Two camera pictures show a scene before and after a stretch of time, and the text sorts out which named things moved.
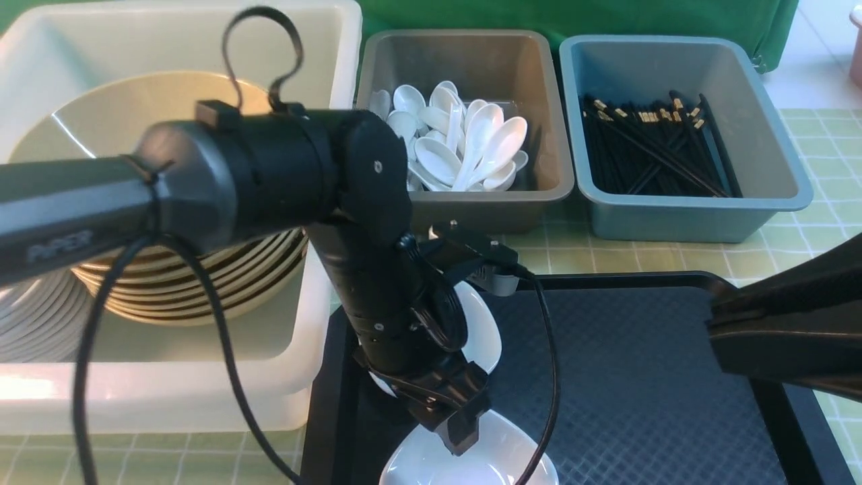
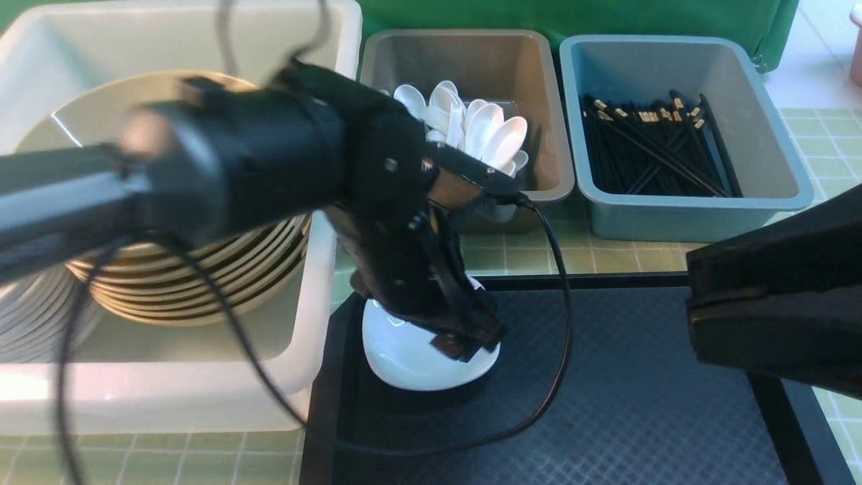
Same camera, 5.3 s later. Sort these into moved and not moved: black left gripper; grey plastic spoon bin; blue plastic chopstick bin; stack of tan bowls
Moved: black left gripper
Not moved: grey plastic spoon bin; stack of tan bowls; blue plastic chopstick bin
